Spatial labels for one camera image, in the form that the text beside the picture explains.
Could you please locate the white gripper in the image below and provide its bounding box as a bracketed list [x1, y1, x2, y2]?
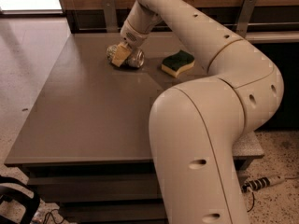
[112, 20, 150, 67]

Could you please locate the white green 7up can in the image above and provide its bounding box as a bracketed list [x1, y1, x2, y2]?
[107, 45, 145, 69]

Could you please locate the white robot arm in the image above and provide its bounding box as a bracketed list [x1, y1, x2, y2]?
[112, 0, 284, 224]

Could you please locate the green yellow sponge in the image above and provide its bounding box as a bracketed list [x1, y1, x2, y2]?
[161, 50, 195, 77]

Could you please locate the grey drawer cabinet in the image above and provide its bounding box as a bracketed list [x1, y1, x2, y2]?
[4, 31, 265, 224]

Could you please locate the black chair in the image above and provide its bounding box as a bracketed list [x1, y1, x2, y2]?
[0, 176, 40, 224]

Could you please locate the white power strip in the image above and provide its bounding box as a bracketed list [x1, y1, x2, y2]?
[241, 175, 285, 193]

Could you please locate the left metal wall bracket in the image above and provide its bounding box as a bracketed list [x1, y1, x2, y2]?
[102, 0, 118, 33]

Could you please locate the metal wall bracket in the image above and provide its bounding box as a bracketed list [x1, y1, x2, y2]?
[102, 0, 118, 33]
[235, 0, 257, 37]

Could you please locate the right metal wall bracket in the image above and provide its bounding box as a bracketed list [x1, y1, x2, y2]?
[235, 0, 257, 37]

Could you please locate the black cable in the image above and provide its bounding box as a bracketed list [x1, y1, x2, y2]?
[246, 191, 256, 213]

